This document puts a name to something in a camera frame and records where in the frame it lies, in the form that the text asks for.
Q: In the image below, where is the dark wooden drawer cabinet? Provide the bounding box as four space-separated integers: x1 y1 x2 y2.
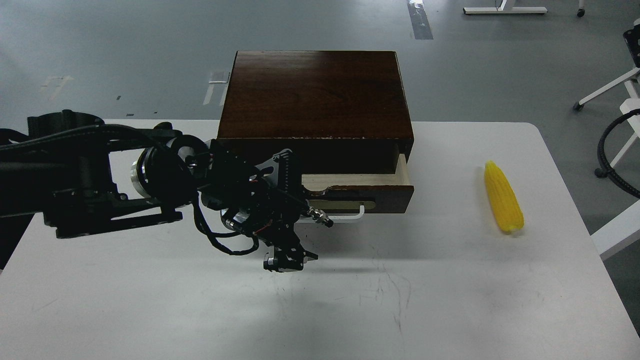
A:
217 50 415 174

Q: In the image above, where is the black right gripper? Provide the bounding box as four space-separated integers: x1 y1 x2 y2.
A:
622 19 640 68

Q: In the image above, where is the white rolling chair base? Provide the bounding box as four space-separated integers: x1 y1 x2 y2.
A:
573 67 640 178

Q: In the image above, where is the wooden drawer with white handle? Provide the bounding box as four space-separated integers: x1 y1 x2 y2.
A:
302 153 415 215

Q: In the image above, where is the yellow corn cob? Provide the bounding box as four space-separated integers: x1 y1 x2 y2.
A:
483 160 525 233

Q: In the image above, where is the black corrugated cable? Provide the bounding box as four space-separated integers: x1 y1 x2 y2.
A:
597 108 640 199

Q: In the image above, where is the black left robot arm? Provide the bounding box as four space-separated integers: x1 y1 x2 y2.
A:
0 109 334 272

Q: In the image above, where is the white desk leg base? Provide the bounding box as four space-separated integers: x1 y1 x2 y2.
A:
462 0 548 16

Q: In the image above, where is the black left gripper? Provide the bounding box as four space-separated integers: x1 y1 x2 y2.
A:
192 139 334 273

